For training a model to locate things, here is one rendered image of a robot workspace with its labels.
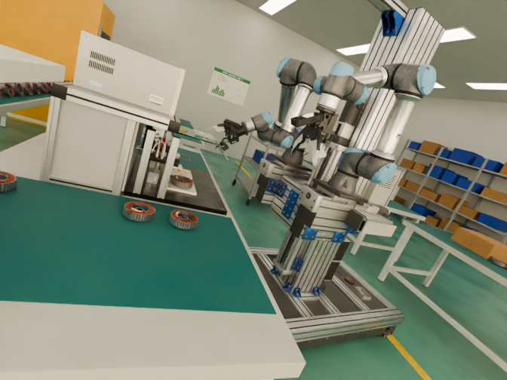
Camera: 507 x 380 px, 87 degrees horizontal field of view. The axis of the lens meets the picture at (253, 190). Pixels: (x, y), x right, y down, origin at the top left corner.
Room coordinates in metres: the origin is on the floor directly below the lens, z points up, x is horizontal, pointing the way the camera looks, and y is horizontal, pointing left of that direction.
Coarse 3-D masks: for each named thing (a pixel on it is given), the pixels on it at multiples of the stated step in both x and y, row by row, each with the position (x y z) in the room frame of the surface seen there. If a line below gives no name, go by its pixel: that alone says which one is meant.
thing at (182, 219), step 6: (174, 210) 1.00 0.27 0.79; (180, 210) 1.02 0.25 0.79; (186, 210) 1.04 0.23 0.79; (174, 216) 0.95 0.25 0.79; (180, 216) 0.99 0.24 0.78; (186, 216) 1.01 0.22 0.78; (192, 216) 1.01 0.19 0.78; (174, 222) 0.94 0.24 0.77; (180, 222) 0.94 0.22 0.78; (186, 222) 0.95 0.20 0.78; (192, 222) 0.97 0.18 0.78; (186, 228) 0.95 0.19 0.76; (192, 228) 0.97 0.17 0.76
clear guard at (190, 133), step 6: (180, 126) 1.37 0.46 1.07; (180, 132) 1.19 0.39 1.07; (186, 132) 1.25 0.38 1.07; (192, 132) 1.32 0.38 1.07; (198, 132) 1.39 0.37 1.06; (198, 138) 1.20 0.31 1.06; (204, 138) 1.27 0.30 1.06; (210, 138) 1.34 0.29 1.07; (216, 144) 1.23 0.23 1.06; (222, 150) 1.25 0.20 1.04
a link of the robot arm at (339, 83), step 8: (336, 64) 1.00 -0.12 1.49; (344, 64) 0.99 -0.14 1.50; (336, 72) 0.99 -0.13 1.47; (344, 72) 0.99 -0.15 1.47; (352, 72) 1.01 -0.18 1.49; (328, 80) 1.01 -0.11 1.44; (336, 80) 0.99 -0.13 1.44; (344, 80) 0.99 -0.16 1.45; (352, 80) 1.02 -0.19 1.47; (328, 88) 1.00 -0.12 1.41; (336, 88) 0.99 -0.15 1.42; (344, 88) 1.00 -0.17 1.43; (352, 88) 1.03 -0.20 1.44; (336, 96) 0.99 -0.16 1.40
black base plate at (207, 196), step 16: (160, 176) 1.37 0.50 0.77; (192, 176) 1.58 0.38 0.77; (208, 176) 1.71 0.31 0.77; (128, 192) 1.06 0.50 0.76; (144, 192) 1.10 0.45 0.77; (176, 192) 1.24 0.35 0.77; (208, 192) 1.40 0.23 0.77; (192, 208) 1.17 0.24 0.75; (208, 208) 1.20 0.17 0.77; (224, 208) 1.26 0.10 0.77
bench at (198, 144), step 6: (180, 120) 4.32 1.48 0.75; (144, 126) 2.72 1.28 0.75; (186, 126) 3.88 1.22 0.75; (192, 126) 4.14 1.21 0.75; (144, 132) 2.67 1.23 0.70; (180, 138) 2.81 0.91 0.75; (186, 138) 2.92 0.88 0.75; (192, 138) 3.06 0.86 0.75; (180, 144) 4.50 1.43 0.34; (186, 144) 2.84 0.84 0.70; (192, 144) 2.86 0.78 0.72; (198, 144) 2.89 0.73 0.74
